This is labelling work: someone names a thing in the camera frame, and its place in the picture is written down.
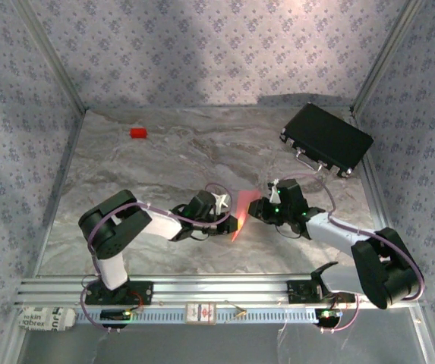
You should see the small card on rail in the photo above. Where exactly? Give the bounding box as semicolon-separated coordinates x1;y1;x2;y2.
184;301;218;326

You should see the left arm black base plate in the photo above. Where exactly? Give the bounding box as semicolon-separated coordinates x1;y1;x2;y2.
84;280;154;306

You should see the grey flat panel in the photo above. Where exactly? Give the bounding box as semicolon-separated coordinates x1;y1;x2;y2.
19;324;430;364

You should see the aluminium table side rail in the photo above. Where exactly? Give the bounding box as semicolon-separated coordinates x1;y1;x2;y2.
353;111;406;276
30;109;87;278

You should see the aluminium frame post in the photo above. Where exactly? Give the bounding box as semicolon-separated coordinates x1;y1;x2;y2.
11;0;88;113
349;0;427;115

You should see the left black controller board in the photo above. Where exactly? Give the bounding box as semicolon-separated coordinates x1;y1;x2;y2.
99;309;133;328

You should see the aluminium mounting rail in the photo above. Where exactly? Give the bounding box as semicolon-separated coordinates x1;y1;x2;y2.
14;275;427;308

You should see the pink square paper sheet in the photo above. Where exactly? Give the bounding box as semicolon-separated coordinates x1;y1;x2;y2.
230;189;263;243

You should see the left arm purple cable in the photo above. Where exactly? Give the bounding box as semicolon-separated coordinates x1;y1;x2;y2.
79;183;235;335

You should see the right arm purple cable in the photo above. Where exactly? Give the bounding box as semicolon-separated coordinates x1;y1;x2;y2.
277;172;426;334

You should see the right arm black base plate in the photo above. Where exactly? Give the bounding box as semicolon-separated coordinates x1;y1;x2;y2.
285;279;357;305

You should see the black controller board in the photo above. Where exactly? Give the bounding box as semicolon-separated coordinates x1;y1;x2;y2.
99;309;133;328
314;307;344;328

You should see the white label tag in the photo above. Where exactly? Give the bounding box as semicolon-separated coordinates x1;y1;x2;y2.
16;306;77;333

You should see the black case with metal handle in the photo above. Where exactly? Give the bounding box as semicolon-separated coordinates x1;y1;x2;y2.
279;102;374;179

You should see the slotted grey cable duct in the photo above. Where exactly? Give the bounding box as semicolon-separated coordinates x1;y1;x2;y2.
74;307;323;325

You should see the right black controller board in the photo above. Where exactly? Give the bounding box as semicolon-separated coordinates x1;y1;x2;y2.
314;307;344;328

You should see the small brass clip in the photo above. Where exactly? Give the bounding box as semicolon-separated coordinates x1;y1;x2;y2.
224;300;247;323

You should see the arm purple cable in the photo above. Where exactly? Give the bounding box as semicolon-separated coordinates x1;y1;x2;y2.
277;172;426;334
79;183;235;335

